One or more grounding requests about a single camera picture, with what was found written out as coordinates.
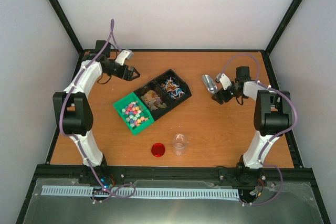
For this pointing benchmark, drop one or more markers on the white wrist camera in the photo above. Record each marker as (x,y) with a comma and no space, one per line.
(223,80)
(123,56)

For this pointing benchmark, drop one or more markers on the black aluminium frame rail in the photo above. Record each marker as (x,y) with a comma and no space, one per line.
(125,174)

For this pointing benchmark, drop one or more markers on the green plastic candy bin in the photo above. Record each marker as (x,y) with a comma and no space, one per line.
(134,113)

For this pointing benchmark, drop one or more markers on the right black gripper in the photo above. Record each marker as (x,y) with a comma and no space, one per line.
(220,99)

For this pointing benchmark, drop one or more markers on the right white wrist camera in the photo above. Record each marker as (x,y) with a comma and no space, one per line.
(223,80)

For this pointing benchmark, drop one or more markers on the black bin with popsicle candies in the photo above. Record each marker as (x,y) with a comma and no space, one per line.
(155,99)

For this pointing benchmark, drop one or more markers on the red jar lid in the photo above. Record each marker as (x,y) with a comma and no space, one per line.
(158,150)

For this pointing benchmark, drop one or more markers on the light blue slotted cable duct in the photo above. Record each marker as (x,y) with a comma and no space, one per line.
(141,193)

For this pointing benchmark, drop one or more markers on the black bin with lollipops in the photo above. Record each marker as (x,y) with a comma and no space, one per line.
(176,89)

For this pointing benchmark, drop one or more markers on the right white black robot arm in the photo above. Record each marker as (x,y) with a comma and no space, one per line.
(274,116)

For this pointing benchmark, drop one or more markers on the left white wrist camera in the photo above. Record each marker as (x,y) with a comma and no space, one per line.
(123,56)

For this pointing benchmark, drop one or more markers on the silver metal scoop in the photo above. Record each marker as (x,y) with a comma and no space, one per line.
(209,84)

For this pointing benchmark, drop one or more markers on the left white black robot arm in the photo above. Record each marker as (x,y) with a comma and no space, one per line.
(73,114)

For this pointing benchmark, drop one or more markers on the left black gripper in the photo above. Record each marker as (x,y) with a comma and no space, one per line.
(129,78)

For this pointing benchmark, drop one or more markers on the clear plastic jar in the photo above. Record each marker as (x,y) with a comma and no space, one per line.
(179,143)

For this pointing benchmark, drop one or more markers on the metal sheet panel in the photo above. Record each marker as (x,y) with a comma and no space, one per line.
(276,203)

